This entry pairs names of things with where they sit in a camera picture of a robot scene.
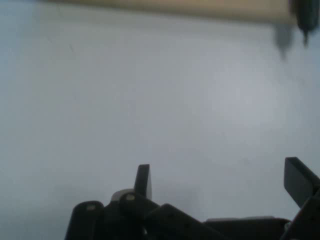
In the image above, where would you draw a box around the dark blurry pointed object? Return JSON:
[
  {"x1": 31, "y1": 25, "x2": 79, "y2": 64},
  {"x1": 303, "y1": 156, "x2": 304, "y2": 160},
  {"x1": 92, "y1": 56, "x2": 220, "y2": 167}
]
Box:
[{"x1": 288, "y1": 0, "x2": 318, "y2": 47}]

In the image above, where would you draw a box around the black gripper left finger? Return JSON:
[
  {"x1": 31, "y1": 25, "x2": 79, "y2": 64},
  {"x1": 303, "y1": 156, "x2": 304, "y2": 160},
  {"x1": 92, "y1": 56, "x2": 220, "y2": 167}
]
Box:
[{"x1": 64, "y1": 163, "x2": 208, "y2": 240}]

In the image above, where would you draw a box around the beige wooden table edge strip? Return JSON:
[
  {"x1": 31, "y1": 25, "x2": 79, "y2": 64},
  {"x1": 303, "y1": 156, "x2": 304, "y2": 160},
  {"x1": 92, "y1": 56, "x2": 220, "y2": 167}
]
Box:
[{"x1": 47, "y1": 0, "x2": 298, "y2": 26}]

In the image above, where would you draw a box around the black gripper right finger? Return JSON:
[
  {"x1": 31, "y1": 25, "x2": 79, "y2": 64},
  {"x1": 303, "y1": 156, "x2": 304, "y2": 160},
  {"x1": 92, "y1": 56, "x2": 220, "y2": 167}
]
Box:
[{"x1": 279, "y1": 156, "x2": 320, "y2": 240}]

